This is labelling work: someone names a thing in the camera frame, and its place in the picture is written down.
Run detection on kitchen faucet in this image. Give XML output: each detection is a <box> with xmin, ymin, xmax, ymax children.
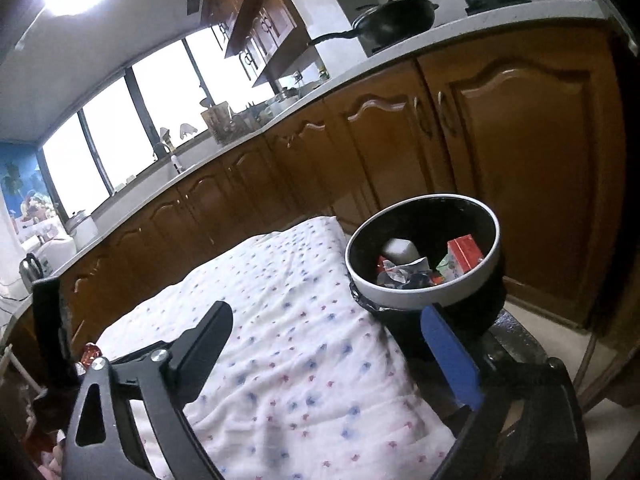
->
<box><xmin>152</xmin><ymin>142</ymin><xmax>183</xmax><ymax>176</ymax></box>

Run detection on red white plastic wrapper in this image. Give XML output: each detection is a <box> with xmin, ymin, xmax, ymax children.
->
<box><xmin>376</xmin><ymin>256</ymin><xmax>433</xmax><ymax>288</ymax></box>

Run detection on white kitchen countertop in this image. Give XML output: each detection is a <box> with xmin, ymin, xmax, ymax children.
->
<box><xmin>10</xmin><ymin>0</ymin><xmax>608</xmax><ymax>321</ymax></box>

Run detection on white dotted tablecloth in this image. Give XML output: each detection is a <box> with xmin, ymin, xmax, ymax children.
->
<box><xmin>95</xmin><ymin>216</ymin><xmax>456</xmax><ymax>480</ymax></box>

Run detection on red and white carton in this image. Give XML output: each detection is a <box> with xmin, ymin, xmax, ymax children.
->
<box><xmin>382</xmin><ymin>237</ymin><xmax>418</xmax><ymax>263</ymax></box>

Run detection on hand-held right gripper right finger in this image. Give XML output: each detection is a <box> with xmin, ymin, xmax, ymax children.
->
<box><xmin>421</xmin><ymin>304</ymin><xmax>593</xmax><ymax>480</ymax></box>

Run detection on kitchen window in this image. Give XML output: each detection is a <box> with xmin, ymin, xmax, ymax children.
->
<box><xmin>40</xmin><ymin>25</ymin><xmax>281</xmax><ymax>201</ymax></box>

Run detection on blue wall poster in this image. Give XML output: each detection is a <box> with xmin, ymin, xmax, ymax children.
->
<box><xmin>0</xmin><ymin>142</ymin><xmax>56</xmax><ymax>241</ymax></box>

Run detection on brown wooden kitchen cabinets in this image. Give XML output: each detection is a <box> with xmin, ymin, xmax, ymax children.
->
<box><xmin>10</xmin><ymin>20</ymin><xmax>628</xmax><ymax>391</ymax></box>

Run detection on white rimmed black trash bin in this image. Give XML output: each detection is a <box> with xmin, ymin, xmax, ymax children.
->
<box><xmin>344</xmin><ymin>193</ymin><xmax>507</xmax><ymax>363</ymax></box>

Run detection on white rice cooker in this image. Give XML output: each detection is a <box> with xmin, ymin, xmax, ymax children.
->
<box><xmin>62</xmin><ymin>210</ymin><xmax>98</xmax><ymax>251</ymax></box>

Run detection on steel kettle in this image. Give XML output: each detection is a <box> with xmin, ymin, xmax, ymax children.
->
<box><xmin>19</xmin><ymin>252</ymin><xmax>51</xmax><ymax>286</ymax></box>

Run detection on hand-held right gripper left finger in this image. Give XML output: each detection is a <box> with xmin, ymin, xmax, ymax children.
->
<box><xmin>62</xmin><ymin>301</ymin><xmax>234</xmax><ymax>480</ymax></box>

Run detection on wooden upper wall cabinets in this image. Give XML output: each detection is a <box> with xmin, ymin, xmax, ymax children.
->
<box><xmin>200</xmin><ymin>0</ymin><xmax>321</xmax><ymax>86</ymax></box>

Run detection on black wok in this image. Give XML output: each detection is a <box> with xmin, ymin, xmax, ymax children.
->
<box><xmin>306</xmin><ymin>0</ymin><xmax>440</xmax><ymax>51</ymax></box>

